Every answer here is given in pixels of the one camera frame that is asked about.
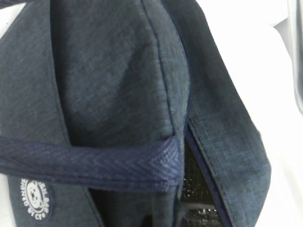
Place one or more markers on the dark navy fabric lunch bag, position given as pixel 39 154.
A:
pixel 121 113

